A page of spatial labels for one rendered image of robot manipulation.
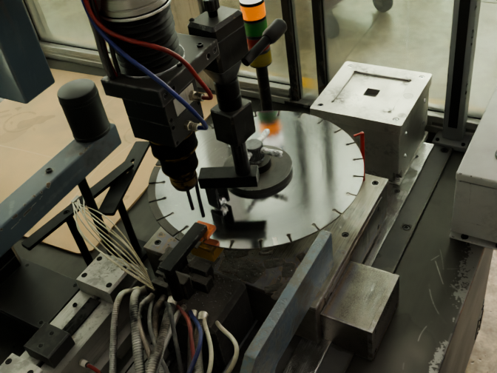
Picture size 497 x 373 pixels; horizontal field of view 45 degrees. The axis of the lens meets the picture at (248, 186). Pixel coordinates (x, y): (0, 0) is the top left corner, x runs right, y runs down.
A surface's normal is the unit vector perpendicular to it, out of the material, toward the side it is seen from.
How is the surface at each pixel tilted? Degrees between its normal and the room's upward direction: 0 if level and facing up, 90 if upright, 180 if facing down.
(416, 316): 0
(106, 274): 0
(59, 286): 0
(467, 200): 90
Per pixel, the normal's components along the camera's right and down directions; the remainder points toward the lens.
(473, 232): -0.49, 0.62
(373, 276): -0.14, -0.74
